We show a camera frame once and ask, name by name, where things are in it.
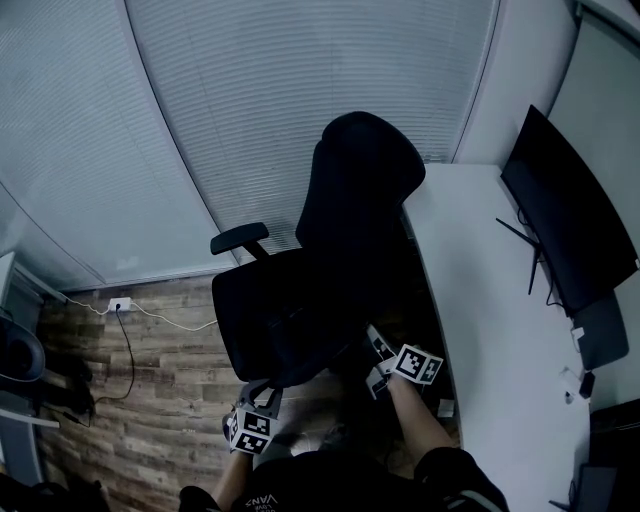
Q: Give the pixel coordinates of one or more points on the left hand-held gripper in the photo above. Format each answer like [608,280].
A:
[252,432]

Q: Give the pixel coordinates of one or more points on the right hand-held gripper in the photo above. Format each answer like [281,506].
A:
[417,365]

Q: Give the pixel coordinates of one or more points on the person's left forearm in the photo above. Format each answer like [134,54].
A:
[235,477]

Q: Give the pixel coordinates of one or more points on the person's right forearm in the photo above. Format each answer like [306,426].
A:
[417,425]

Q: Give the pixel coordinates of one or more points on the white office desk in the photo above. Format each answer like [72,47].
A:
[490,300]

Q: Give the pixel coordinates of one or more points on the person's black shirt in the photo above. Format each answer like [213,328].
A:
[350,487]

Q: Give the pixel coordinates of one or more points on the white power strip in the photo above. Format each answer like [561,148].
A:
[121,304]

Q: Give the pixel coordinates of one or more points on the black mesh office chair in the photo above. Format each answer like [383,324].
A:
[360,175]

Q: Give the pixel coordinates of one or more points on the small white adapter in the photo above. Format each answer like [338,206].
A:
[577,340]

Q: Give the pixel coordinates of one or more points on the small black box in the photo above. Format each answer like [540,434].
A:
[587,384]

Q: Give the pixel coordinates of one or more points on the black rounded furniture piece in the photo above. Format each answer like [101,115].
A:
[20,350]

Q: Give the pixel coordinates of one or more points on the grey metal desk frame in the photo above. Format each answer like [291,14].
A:
[25,440]

